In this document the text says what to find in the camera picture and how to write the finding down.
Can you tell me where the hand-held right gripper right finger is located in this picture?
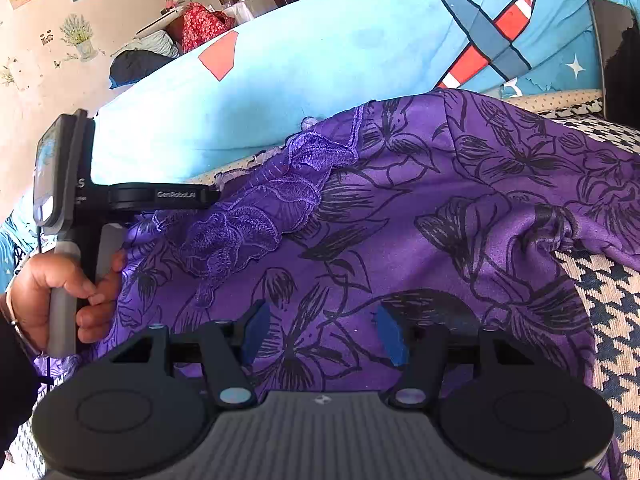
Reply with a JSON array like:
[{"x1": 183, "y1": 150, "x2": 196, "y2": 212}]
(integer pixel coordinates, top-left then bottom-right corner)
[{"x1": 375, "y1": 305, "x2": 538, "y2": 409}]

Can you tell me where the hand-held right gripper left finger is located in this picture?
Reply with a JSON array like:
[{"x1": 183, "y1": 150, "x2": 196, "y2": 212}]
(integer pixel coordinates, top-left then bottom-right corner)
[{"x1": 107, "y1": 300, "x2": 272, "y2": 407}]

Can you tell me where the purple floral garment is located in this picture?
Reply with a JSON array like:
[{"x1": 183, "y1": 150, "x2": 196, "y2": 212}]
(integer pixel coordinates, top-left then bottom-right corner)
[{"x1": 35, "y1": 89, "x2": 640, "y2": 480}]

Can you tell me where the person's left hand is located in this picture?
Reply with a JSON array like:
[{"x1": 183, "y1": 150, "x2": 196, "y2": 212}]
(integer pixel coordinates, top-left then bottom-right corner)
[{"x1": 7, "y1": 250, "x2": 127, "y2": 348}]

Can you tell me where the dark jacket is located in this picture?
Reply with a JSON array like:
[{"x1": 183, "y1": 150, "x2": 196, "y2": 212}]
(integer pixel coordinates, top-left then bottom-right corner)
[{"x1": 109, "y1": 50, "x2": 173, "y2": 90}]

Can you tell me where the grey striped bedding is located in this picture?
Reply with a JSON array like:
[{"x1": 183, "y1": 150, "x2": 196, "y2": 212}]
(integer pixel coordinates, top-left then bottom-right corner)
[{"x1": 120, "y1": 30, "x2": 180, "y2": 58}]

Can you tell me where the red floral cloth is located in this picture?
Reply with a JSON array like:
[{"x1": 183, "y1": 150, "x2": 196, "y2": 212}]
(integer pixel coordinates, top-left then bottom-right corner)
[{"x1": 181, "y1": 2, "x2": 236, "y2": 53}]

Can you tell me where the houndstooth sofa mat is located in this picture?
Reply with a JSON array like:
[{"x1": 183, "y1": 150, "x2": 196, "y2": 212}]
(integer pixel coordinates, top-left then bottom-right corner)
[{"x1": 0, "y1": 102, "x2": 640, "y2": 480}]

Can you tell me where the table with white cloth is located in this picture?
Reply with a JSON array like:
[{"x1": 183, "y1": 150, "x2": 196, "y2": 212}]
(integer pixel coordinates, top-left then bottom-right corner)
[{"x1": 222, "y1": 0, "x2": 278, "y2": 26}]

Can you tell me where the blue printed sofa cover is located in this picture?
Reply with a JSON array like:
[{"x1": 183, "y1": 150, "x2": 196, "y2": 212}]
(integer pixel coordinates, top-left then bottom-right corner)
[{"x1": 0, "y1": 0, "x2": 640, "y2": 281}]

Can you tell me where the black tablet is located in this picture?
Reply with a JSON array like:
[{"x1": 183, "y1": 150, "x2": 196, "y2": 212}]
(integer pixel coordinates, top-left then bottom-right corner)
[{"x1": 589, "y1": 0, "x2": 640, "y2": 121}]

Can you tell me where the lavender pot wall sticker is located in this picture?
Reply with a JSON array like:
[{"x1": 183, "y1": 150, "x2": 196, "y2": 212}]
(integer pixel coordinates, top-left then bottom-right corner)
[{"x1": 60, "y1": 14, "x2": 97, "y2": 62}]

